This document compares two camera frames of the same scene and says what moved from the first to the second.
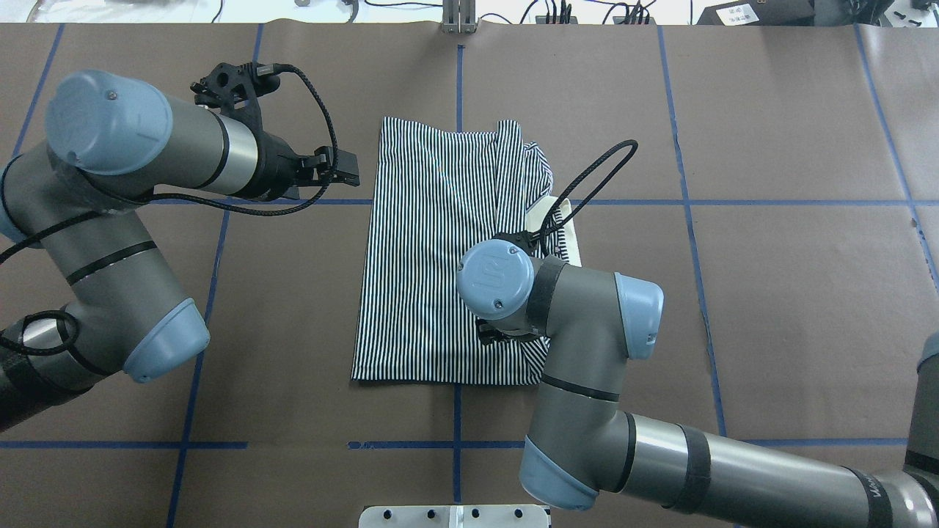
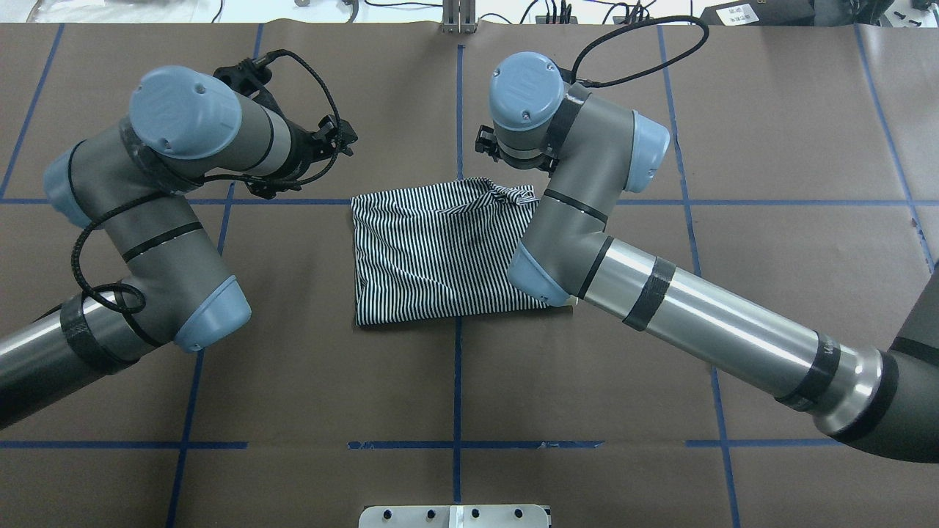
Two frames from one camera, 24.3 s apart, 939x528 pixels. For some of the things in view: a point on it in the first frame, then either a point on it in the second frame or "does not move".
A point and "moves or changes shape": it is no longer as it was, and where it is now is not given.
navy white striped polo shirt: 438,191 moves or changes shape
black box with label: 761,12 does not move
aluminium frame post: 458,16 does not move
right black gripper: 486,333 to 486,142
